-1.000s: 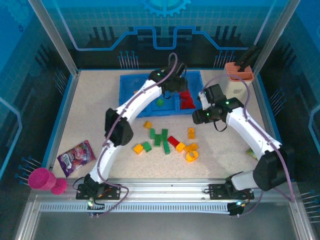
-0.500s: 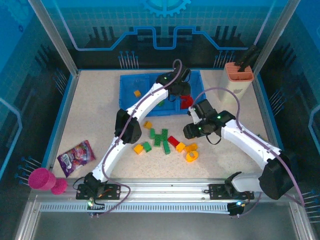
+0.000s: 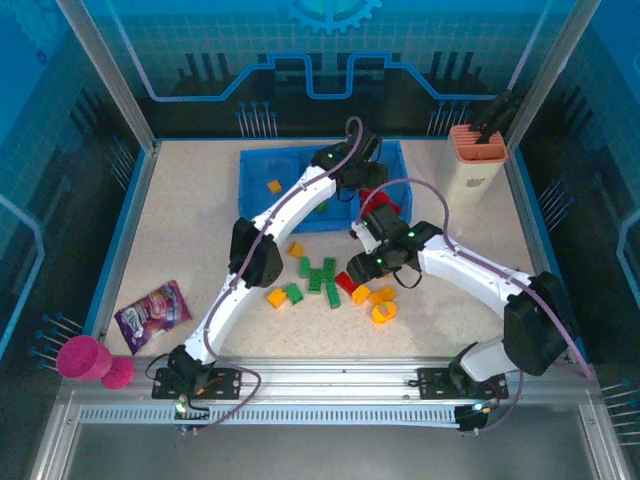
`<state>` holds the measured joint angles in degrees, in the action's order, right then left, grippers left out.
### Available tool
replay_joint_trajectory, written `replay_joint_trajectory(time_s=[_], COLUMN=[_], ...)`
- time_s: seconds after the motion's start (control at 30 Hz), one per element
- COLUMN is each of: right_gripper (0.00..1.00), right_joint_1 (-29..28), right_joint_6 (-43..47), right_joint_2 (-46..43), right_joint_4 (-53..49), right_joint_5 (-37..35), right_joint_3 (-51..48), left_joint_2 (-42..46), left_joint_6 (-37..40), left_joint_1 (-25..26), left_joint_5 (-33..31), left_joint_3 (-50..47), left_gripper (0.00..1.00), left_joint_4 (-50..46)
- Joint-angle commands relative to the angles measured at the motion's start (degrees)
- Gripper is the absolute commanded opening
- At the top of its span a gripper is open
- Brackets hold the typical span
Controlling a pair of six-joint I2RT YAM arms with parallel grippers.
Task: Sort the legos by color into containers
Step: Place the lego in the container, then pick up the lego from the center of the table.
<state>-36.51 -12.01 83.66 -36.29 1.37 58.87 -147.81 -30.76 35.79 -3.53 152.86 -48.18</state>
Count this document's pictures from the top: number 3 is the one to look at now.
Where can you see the red lego brick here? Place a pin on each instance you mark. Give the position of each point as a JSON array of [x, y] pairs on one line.
[[387, 204], [344, 282], [369, 194]]

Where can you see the small green lego brick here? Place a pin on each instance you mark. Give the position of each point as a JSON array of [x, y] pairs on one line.
[[322, 206]]

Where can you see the yellow lego brick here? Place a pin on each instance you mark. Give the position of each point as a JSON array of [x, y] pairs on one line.
[[295, 249], [276, 298], [360, 295]]

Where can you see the orange lego brick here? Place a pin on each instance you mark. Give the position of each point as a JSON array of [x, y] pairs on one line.
[[382, 296], [274, 186]]

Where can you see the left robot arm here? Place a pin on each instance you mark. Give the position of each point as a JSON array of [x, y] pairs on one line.
[[267, 265]]

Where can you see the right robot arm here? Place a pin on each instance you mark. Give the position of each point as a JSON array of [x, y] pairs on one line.
[[535, 330]]

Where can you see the blue three-compartment tray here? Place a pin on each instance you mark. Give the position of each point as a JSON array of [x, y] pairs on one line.
[[265, 210]]

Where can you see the beige holder with pink top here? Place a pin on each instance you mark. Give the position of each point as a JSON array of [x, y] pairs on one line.
[[465, 175]]

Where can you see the purple candy bag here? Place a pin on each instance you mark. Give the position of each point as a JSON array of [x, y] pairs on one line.
[[152, 316]]

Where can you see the magenta ball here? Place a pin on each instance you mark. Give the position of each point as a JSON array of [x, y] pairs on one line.
[[119, 374]]

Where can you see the magenta cup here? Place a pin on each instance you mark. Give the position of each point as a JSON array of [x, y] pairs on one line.
[[80, 357]]

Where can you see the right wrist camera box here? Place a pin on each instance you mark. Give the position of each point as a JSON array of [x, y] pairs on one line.
[[362, 236]]

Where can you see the aluminium rail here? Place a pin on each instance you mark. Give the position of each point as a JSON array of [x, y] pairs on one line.
[[325, 380]]

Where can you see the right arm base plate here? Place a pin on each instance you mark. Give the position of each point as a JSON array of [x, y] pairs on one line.
[[432, 382]]

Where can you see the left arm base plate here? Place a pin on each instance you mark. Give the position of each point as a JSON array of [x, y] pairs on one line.
[[225, 385]]

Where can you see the right aluminium frame post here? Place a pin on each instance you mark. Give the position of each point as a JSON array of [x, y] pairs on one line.
[[549, 75]]

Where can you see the aluminium frame post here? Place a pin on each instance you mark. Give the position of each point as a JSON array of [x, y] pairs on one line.
[[109, 75], [549, 75]]

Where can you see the left aluminium frame post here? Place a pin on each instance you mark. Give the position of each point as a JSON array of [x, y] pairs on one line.
[[109, 75]]

